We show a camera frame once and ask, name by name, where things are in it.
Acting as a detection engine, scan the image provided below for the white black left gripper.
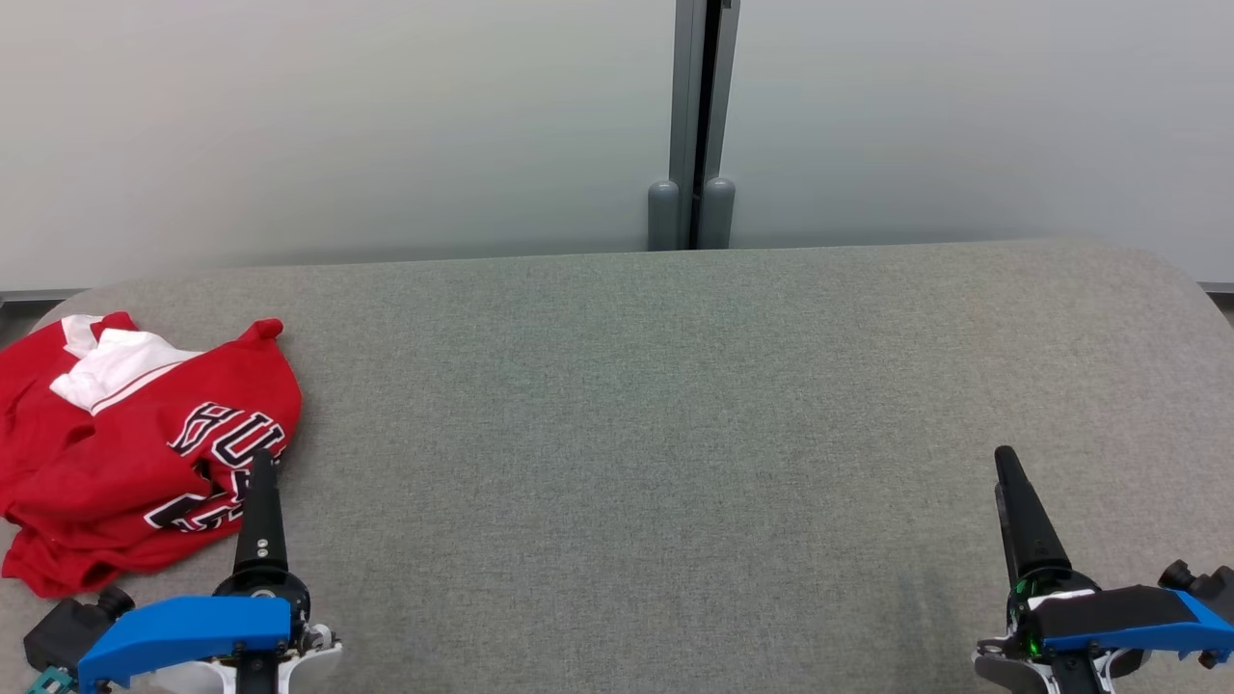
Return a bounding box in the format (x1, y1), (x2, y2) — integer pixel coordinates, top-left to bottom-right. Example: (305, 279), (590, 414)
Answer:
(183, 448), (343, 694)

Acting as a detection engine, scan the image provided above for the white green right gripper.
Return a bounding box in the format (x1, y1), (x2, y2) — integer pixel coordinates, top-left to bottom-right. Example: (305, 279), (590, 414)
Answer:
(972, 444), (1148, 694)

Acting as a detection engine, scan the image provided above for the red jersey black lettering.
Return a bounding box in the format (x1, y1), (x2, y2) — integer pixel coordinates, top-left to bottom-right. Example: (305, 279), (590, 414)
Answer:
(0, 318), (303, 600)

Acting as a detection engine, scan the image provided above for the red shorts white stripe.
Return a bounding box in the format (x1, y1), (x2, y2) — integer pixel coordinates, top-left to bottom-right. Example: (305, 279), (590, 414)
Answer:
(0, 311), (205, 464)

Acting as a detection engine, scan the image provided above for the wide grey metal partition post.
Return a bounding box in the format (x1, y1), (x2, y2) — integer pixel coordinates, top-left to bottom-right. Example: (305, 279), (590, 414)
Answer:
(647, 0), (741, 252)

